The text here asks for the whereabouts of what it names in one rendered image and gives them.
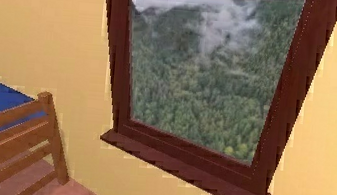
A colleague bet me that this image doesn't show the wooden bed with blue mattress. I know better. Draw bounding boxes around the wooden bed with blue mattress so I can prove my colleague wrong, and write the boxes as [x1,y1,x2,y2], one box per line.
[0,74,77,195]

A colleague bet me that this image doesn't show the dark red framed window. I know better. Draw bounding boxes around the dark red framed window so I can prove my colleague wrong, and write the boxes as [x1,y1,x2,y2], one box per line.
[87,0,337,195]

